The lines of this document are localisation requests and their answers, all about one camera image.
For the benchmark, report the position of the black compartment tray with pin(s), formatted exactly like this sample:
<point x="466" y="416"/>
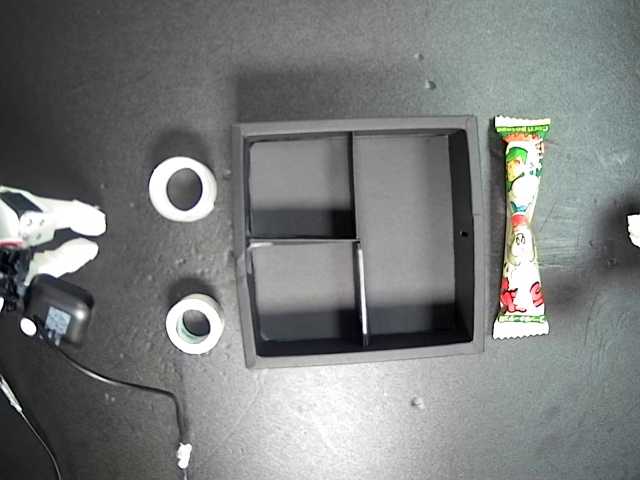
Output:
<point x="400" y="200"/>

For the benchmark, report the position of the white tape roll green core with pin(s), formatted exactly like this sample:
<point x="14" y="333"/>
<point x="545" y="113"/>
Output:
<point x="172" y="327"/>

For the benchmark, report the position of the large white tape roll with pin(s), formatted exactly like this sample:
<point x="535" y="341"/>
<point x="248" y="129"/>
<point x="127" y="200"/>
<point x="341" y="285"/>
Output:
<point x="157" y="195"/>

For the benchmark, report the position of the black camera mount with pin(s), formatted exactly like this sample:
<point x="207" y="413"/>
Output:
<point x="10" y="270"/>

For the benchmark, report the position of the black camera box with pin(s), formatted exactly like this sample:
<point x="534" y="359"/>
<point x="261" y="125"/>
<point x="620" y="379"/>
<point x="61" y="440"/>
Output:
<point x="70" y="305"/>

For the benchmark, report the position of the green red snack bar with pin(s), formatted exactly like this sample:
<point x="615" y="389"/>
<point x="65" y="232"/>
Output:
<point x="520" y="225"/>

